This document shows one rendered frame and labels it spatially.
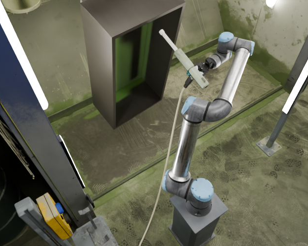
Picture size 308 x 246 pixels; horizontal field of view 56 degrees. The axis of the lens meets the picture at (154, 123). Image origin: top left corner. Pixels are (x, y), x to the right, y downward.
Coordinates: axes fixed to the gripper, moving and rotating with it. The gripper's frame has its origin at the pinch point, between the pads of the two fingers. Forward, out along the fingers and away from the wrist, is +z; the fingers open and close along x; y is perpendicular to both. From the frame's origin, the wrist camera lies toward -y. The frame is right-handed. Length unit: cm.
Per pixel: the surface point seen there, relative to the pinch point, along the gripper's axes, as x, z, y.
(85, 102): 79, 22, 167
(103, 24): 54, 32, -9
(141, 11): 50, 6, -10
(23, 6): 149, 42, 69
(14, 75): 34, 95, -36
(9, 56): 38, 94, -45
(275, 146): -93, -101, 106
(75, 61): 116, 11, 139
